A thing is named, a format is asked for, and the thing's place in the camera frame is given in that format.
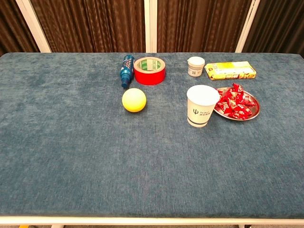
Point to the red candy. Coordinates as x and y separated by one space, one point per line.
237 88
237 115
247 109
249 100
222 104
231 99

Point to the white paper cup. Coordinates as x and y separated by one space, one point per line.
200 111

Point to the yellow ball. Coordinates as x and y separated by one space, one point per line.
134 99

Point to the red tape roll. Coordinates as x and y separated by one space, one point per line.
149 76

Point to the blue patterned bottle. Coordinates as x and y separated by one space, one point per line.
127 69

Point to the small white jar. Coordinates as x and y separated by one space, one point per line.
196 67

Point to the blue table cloth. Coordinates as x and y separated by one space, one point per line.
71 142

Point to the yellow biscuit box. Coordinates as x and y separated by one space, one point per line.
230 70

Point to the brown pleated curtain panel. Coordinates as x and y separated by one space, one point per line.
278 26
90 26
199 26
12 28

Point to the round steel plate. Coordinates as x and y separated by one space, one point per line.
256 108

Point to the yellow bar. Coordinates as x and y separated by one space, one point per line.
23 226

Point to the white partition frame post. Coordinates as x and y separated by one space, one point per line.
33 26
247 26
150 26

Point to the white table frame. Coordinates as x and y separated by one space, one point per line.
152 221

